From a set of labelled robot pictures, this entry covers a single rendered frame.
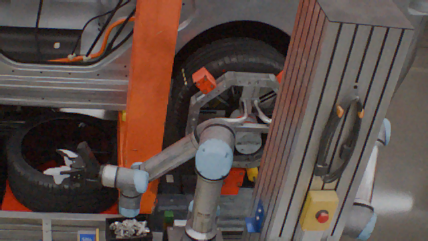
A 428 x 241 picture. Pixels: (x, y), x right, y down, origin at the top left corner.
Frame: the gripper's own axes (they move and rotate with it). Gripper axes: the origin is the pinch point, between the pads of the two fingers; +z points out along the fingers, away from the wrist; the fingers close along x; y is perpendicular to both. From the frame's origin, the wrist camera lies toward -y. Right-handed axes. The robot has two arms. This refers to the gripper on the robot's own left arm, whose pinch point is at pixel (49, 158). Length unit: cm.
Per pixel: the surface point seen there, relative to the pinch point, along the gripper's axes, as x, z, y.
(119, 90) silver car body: 107, -4, 23
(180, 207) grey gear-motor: 88, -44, 73
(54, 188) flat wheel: 73, 19, 65
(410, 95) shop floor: 322, -214, 88
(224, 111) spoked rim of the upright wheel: 109, -58, 25
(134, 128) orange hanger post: 56, -21, 14
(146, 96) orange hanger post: 55, -25, -2
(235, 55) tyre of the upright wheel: 106, -58, -6
